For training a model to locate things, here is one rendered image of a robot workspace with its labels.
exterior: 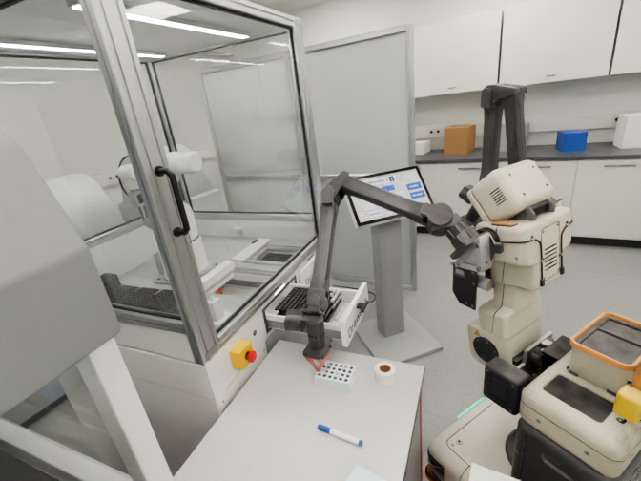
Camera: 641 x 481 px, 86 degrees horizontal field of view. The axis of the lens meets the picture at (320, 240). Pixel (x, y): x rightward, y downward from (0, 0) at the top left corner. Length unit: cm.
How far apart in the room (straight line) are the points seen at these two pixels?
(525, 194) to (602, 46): 320
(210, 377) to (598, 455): 106
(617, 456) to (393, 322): 161
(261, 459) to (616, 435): 90
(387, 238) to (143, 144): 161
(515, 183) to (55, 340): 114
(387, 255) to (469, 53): 265
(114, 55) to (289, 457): 108
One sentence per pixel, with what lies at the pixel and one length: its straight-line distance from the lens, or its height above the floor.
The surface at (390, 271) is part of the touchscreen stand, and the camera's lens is 233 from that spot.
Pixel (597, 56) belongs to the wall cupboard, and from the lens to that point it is 431.
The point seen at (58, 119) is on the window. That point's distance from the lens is 118.
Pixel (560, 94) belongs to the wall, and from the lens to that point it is 465.
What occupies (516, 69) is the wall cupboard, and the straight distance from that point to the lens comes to 428.
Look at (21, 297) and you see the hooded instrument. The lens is 53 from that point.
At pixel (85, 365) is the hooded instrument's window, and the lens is 61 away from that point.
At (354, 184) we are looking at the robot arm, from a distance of 124.
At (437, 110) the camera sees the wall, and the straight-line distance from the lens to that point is 474.
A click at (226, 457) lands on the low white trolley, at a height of 76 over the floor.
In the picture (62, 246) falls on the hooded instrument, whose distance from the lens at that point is 55.
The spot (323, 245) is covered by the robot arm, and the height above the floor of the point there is 119.
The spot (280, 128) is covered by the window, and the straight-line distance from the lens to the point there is 151.
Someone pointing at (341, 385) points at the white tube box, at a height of 79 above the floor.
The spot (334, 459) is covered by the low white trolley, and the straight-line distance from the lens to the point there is 109.
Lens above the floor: 165
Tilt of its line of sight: 22 degrees down
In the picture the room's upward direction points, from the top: 7 degrees counter-clockwise
